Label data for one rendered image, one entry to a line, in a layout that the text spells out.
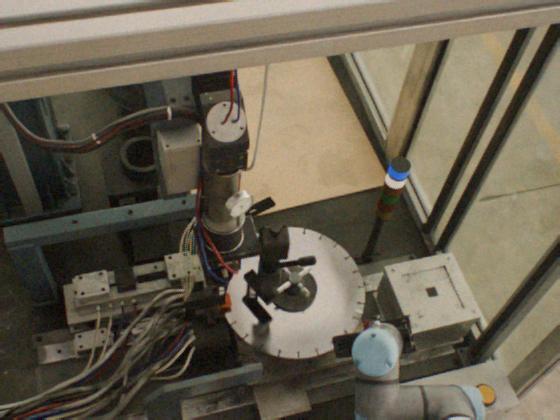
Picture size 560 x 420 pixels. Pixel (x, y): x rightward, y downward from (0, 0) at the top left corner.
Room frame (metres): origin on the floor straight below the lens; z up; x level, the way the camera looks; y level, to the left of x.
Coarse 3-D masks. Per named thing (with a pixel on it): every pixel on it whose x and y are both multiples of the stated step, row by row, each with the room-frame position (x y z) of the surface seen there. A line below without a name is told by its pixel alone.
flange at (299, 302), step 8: (296, 272) 0.77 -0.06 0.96; (280, 280) 0.75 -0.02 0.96; (304, 280) 0.76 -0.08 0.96; (312, 280) 0.76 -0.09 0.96; (288, 288) 0.72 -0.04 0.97; (312, 288) 0.74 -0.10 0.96; (280, 296) 0.71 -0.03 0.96; (288, 296) 0.71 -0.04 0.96; (296, 296) 0.71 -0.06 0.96; (304, 296) 0.72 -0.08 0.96; (312, 296) 0.72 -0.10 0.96; (280, 304) 0.69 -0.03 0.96; (288, 304) 0.69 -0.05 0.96; (296, 304) 0.69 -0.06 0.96; (304, 304) 0.70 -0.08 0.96
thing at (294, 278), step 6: (282, 270) 0.75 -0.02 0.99; (288, 270) 0.75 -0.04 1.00; (306, 270) 0.76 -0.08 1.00; (288, 276) 0.74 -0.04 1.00; (294, 276) 0.74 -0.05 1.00; (300, 276) 0.74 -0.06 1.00; (288, 282) 0.72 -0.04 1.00; (294, 282) 0.72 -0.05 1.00; (300, 282) 0.73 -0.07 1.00; (282, 288) 0.71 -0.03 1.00; (294, 288) 0.72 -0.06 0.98; (300, 288) 0.71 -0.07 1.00; (306, 294) 0.70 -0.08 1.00
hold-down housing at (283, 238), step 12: (264, 228) 0.69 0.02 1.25; (276, 228) 0.68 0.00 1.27; (264, 240) 0.67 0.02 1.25; (276, 240) 0.67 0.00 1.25; (288, 240) 0.68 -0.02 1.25; (264, 252) 0.66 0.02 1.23; (276, 252) 0.66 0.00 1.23; (288, 252) 0.67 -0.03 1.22; (264, 264) 0.67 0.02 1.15; (264, 276) 0.66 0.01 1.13; (276, 276) 0.67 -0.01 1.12
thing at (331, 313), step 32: (288, 256) 0.82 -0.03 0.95; (320, 256) 0.83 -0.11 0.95; (320, 288) 0.75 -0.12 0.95; (352, 288) 0.76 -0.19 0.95; (256, 320) 0.65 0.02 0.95; (288, 320) 0.66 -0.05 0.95; (320, 320) 0.67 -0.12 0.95; (352, 320) 0.68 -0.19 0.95; (288, 352) 0.58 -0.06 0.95; (320, 352) 0.59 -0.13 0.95
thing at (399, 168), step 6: (402, 156) 0.99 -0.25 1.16; (396, 162) 0.97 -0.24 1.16; (402, 162) 0.97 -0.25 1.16; (408, 162) 0.98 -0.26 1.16; (390, 168) 0.96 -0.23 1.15; (396, 168) 0.96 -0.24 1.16; (402, 168) 0.96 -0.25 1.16; (408, 168) 0.96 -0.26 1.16; (390, 174) 0.96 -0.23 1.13; (396, 174) 0.95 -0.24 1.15; (402, 174) 0.95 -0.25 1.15; (408, 174) 0.96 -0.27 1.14
